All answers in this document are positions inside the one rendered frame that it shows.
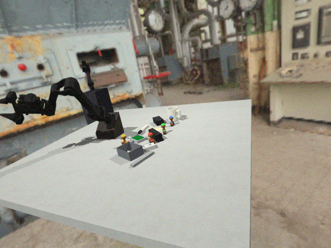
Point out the green-handled stamp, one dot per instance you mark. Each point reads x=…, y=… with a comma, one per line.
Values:
x=163, y=126

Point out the green ink pad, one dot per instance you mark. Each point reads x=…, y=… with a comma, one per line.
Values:
x=138, y=138

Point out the beige mug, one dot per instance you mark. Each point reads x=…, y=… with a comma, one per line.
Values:
x=173, y=111

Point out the red-handled rubber stamp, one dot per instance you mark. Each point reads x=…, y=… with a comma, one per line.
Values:
x=151, y=140

